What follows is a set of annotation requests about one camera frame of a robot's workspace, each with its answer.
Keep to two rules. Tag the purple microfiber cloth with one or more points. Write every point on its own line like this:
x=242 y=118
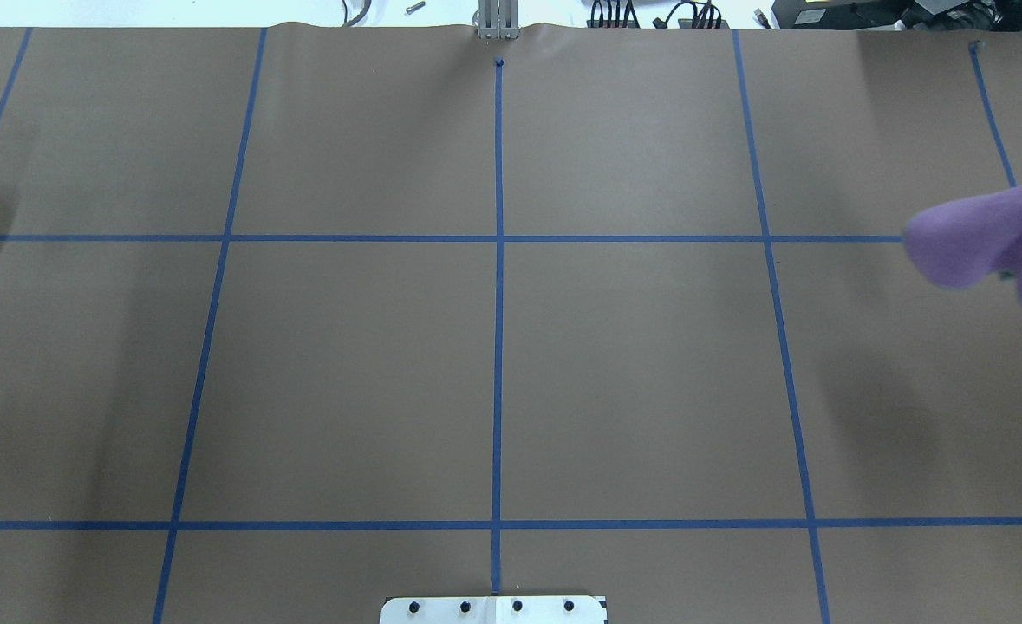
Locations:
x=959 y=243

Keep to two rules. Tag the lower black orange adapter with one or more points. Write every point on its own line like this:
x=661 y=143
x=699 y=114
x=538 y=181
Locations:
x=692 y=15

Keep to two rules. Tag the black orange adapter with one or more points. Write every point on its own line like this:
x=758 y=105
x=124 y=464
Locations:
x=612 y=15
x=692 y=15

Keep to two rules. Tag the upper black orange adapter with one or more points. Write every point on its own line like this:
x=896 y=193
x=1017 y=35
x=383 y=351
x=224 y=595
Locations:
x=612 y=15

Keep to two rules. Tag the aluminium frame post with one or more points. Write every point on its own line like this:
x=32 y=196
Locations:
x=497 y=20

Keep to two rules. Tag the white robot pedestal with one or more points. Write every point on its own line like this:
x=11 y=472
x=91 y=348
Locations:
x=543 y=608

